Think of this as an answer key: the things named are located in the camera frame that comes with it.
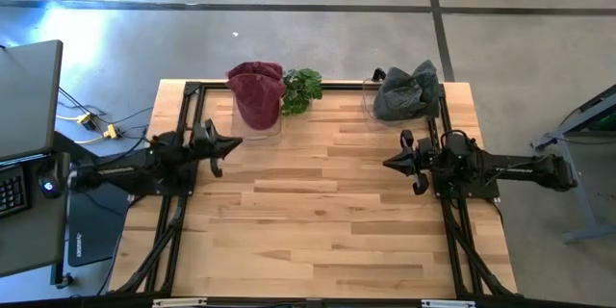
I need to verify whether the black aluminium table frame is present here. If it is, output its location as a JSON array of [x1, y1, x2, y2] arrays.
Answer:
[[108, 80, 519, 299]]

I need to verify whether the black laptop below table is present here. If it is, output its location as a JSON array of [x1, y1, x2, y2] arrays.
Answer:
[[66, 187, 134, 269]]

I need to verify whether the grey side desk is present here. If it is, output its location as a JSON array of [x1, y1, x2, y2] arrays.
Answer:
[[0, 151, 71, 279]]

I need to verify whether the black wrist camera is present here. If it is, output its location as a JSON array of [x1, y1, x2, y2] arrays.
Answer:
[[191, 118, 217, 148], [416, 136, 438, 158]]

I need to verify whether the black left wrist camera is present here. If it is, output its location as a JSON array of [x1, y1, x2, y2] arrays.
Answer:
[[191, 118, 217, 148]]

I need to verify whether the grey laptop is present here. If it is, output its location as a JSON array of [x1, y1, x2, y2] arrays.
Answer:
[[0, 39, 64, 163]]

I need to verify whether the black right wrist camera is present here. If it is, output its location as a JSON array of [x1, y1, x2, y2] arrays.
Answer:
[[416, 136, 438, 158]]

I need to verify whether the black keyboard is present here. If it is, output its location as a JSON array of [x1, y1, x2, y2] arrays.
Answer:
[[0, 163, 28, 220]]

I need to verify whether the green artificial plant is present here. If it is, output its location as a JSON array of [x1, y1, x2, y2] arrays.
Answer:
[[281, 67, 324, 116]]

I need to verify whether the maroon baseball cap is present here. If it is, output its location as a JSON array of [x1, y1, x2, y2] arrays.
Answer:
[[224, 72, 288, 131], [225, 61, 284, 83]]

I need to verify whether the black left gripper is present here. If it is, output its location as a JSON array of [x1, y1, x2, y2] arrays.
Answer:
[[194, 119, 244, 178]]

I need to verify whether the black desk caster foot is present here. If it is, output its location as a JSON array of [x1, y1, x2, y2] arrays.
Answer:
[[50, 271, 75, 291]]

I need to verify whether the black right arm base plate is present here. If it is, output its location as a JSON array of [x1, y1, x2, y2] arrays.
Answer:
[[431, 172, 501, 199]]

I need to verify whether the black computer mouse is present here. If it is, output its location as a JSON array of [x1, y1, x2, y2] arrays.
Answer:
[[37, 161, 66, 199]]

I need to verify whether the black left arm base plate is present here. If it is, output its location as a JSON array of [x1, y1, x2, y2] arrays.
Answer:
[[128, 180, 199, 197]]

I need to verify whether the black desk support beam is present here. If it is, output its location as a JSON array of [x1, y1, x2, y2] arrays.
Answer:
[[52, 130, 100, 167]]

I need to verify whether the clear acrylic hat stand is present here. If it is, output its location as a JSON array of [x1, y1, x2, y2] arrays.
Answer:
[[229, 74, 285, 148], [360, 67, 434, 132]]

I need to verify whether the green baseball cap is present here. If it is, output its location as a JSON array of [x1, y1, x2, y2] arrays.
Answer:
[[412, 60, 442, 119], [372, 66, 425, 122]]

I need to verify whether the white label strip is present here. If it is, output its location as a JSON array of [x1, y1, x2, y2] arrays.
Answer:
[[152, 296, 209, 308], [421, 299, 477, 308]]

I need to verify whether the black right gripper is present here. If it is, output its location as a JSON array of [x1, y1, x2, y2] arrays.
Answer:
[[383, 129, 437, 196]]

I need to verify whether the grey metal table frame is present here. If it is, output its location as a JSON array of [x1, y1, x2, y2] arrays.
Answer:
[[531, 84, 616, 244]]

